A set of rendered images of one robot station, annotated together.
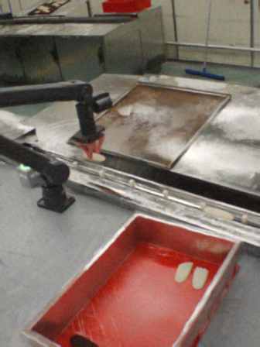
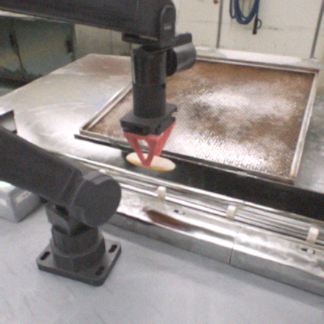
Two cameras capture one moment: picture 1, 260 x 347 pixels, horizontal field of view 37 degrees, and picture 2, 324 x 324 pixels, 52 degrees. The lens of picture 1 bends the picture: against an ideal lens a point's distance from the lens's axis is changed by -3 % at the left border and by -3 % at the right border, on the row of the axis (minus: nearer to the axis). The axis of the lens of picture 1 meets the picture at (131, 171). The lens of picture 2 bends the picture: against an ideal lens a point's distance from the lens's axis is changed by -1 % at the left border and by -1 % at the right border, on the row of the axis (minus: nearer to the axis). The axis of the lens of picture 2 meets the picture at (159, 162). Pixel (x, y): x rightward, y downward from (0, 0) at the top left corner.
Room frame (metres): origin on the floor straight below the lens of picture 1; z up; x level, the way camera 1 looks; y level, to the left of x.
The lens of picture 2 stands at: (0.75, 0.27, 1.25)
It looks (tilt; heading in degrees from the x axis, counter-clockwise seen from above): 31 degrees down; 343
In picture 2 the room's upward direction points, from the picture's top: straight up
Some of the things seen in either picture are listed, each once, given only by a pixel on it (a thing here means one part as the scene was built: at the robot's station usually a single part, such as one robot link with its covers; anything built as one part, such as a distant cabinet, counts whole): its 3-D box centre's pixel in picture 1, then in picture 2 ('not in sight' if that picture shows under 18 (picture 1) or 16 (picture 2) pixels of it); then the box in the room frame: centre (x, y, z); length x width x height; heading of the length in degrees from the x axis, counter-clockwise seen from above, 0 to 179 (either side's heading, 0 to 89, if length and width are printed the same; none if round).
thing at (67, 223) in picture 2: (53, 172); (79, 196); (1.18, 0.26, 0.94); 0.09 x 0.05 x 0.10; 124
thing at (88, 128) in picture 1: (87, 126); (149, 101); (1.27, 0.12, 1.04); 0.10 x 0.07 x 0.07; 137
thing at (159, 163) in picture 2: (94, 156); (150, 160); (1.27, 0.12, 0.93); 0.10 x 0.04 x 0.01; 47
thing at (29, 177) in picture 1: (32, 176); (15, 199); (1.34, 0.39, 0.84); 0.08 x 0.08 x 0.11; 47
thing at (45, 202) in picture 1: (53, 194); (77, 241); (1.16, 0.28, 0.86); 0.12 x 0.09 x 0.08; 55
